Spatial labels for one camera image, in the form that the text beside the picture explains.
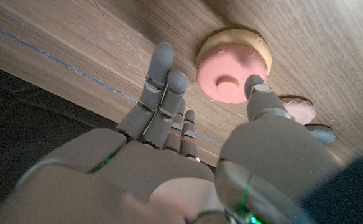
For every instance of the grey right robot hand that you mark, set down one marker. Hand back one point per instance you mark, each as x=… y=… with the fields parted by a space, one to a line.
x=156 y=180

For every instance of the coral red disk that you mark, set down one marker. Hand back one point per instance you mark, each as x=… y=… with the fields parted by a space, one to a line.
x=225 y=65

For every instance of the black backdrop curtain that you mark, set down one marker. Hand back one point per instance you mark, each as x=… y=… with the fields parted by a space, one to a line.
x=13 y=124

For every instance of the dusty pink disk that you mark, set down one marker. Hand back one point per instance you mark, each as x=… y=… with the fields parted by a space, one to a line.
x=302 y=113

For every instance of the large orange disk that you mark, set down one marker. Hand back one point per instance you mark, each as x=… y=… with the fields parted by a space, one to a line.
x=231 y=35

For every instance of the small dark grey disk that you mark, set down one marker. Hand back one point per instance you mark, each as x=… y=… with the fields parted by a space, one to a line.
x=324 y=135

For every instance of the blue right wrist connector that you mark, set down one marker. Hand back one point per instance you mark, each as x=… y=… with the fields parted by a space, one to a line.
x=352 y=193

